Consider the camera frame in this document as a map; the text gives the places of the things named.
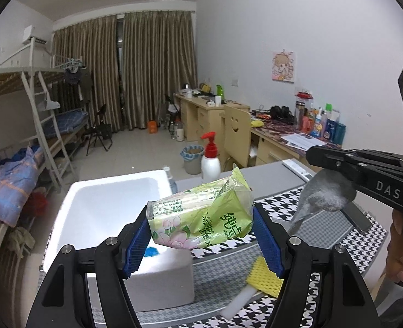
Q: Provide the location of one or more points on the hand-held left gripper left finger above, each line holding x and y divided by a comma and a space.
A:
136, 249

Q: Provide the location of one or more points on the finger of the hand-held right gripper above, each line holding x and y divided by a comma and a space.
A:
350, 172
324, 153

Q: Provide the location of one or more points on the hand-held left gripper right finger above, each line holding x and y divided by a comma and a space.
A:
270, 242

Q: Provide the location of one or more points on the grey sock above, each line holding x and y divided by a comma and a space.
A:
324, 191

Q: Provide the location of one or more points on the yellow sponge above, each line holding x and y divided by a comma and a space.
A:
261, 278

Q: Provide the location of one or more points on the white foam box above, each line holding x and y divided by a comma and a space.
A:
95, 205

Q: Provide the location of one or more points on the white sponge block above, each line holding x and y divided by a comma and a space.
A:
237, 302

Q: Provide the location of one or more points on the green tissue pack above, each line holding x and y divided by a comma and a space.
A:
201, 218

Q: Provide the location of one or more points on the person's right hand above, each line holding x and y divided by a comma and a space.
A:
398, 252

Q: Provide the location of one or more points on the printed paper sheets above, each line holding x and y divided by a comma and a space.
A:
300, 140

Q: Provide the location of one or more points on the cluster of toiletry bottles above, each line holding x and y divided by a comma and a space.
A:
321, 123

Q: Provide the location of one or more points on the white remote control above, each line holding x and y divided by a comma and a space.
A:
295, 169

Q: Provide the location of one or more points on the wooden desk patterned cover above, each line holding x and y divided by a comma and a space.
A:
273, 147

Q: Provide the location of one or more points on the houndstooth table mat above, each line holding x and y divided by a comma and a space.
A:
324, 246

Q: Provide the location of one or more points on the yellow cloth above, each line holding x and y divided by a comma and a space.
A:
258, 123

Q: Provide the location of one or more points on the blue spray bottle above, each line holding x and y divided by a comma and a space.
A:
169, 177

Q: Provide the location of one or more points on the wooden chair smiley cutout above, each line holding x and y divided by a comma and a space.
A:
235, 133

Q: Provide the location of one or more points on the white pump bottle red cap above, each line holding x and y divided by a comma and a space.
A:
210, 165

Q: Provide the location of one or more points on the round trash bin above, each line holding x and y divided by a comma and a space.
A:
192, 160

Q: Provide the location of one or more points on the red cloth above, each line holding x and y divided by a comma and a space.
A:
37, 201

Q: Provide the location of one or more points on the beige cloth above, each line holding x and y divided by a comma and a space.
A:
21, 242

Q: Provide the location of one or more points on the orange jug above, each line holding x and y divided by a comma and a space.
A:
152, 127

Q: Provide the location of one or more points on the black folding chair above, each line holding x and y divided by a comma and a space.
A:
99, 131

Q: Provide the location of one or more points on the group of floor bottles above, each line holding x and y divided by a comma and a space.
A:
174, 129

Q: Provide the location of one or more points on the wooden desk with drawers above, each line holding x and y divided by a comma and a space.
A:
194, 112

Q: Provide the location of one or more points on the blue plaid quilt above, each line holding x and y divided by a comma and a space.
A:
10, 184

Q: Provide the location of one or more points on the bunk bed blue mattress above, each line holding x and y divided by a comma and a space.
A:
68, 121

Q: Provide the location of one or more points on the white bunk ladder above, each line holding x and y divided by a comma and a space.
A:
39, 126

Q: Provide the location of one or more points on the white hanging plastic bag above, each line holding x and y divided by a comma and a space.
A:
50, 104

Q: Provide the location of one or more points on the hanging dark clothes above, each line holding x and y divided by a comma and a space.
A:
80, 82

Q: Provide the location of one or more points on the brown curtain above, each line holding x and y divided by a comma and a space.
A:
88, 75
160, 71

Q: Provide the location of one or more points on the metal bunk bed wooden slats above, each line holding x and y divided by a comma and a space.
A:
3, 82

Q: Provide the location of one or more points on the white air conditioner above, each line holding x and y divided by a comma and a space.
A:
34, 34

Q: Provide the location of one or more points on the cartoon wall poster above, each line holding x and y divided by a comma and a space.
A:
283, 66

